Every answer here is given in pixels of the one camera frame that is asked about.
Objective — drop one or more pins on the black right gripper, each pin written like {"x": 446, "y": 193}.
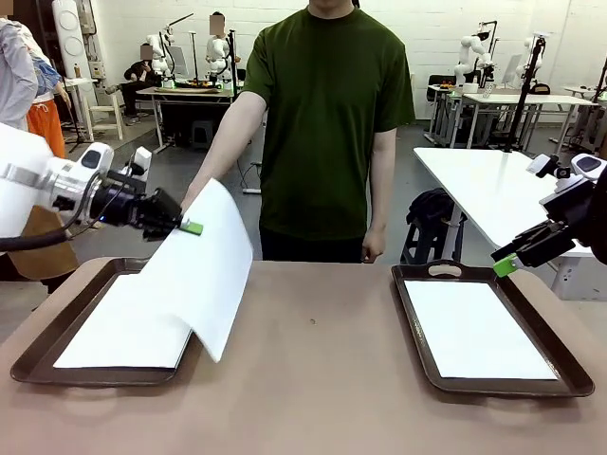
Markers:
{"x": 569, "y": 204}

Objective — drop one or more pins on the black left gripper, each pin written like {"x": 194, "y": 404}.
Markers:
{"x": 121, "y": 204}

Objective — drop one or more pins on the white A4 paper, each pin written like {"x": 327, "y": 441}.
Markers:
{"x": 204, "y": 284}
{"x": 474, "y": 332}
{"x": 118, "y": 336}

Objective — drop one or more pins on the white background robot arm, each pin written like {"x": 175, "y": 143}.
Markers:
{"x": 467, "y": 47}
{"x": 217, "y": 49}
{"x": 528, "y": 45}
{"x": 159, "y": 52}

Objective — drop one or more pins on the person's right forearm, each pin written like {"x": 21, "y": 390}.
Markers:
{"x": 227, "y": 137}

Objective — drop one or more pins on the person's left forearm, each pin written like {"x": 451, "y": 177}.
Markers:
{"x": 383, "y": 180}

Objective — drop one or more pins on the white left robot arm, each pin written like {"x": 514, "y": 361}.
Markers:
{"x": 23, "y": 180}

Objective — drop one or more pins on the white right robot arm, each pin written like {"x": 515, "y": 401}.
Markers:
{"x": 577, "y": 169}

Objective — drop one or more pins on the person's right hand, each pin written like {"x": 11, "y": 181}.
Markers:
{"x": 189, "y": 198}

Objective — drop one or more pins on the person's left hand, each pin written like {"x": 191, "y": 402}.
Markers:
{"x": 373, "y": 245}

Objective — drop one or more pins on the large white tilted table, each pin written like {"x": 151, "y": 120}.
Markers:
{"x": 483, "y": 189}

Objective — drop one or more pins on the grey plastic stool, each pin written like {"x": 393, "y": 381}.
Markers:
{"x": 204, "y": 129}

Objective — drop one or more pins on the black cloth bag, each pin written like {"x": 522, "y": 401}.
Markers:
{"x": 429, "y": 204}

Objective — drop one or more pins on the grey background work table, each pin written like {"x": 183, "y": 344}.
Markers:
{"x": 189, "y": 92}

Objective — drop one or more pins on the white wooden chair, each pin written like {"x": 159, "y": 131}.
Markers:
{"x": 106, "y": 110}

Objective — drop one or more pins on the brown plastic serving tray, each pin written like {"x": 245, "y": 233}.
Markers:
{"x": 28, "y": 365}
{"x": 576, "y": 381}

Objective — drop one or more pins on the long white background table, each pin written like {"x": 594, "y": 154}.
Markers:
{"x": 545, "y": 99}

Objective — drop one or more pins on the seated person in black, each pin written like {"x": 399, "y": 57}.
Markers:
{"x": 135, "y": 78}

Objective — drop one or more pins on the tall black pole stand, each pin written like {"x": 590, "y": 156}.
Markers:
{"x": 524, "y": 99}

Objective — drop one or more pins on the small black bag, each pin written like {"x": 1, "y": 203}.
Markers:
{"x": 541, "y": 89}

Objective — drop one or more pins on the thin pole with flat top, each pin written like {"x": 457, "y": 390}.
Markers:
{"x": 193, "y": 57}

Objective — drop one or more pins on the small white side table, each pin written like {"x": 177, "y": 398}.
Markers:
{"x": 78, "y": 81}

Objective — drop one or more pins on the background computer monitor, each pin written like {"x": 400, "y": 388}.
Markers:
{"x": 512, "y": 68}

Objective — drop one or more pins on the person in green t-shirt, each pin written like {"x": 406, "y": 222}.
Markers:
{"x": 327, "y": 118}

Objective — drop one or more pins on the small white background desk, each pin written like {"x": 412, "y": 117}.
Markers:
{"x": 443, "y": 90}

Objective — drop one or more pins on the standing background person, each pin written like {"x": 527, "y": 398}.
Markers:
{"x": 216, "y": 23}

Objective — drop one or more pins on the mannequin in grey shirt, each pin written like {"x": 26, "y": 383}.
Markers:
{"x": 14, "y": 80}

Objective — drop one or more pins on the tall white air conditioner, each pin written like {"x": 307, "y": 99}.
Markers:
{"x": 71, "y": 28}

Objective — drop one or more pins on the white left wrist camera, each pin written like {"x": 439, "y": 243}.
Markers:
{"x": 141, "y": 158}

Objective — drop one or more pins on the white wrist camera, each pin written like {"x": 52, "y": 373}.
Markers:
{"x": 540, "y": 163}
{"x": 141, "y": 158}

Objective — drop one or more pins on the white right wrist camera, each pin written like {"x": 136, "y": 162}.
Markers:
{"x": 540, "y": 163}

